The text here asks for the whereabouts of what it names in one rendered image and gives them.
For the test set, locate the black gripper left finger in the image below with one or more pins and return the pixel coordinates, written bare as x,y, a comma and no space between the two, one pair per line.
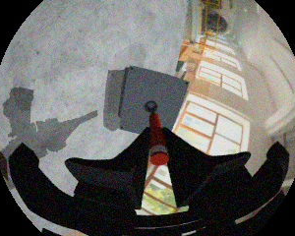
127,171

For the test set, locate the dark red peg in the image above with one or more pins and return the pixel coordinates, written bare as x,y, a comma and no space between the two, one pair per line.
158,147

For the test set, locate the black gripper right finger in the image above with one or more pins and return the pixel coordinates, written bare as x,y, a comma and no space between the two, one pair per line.
190,169

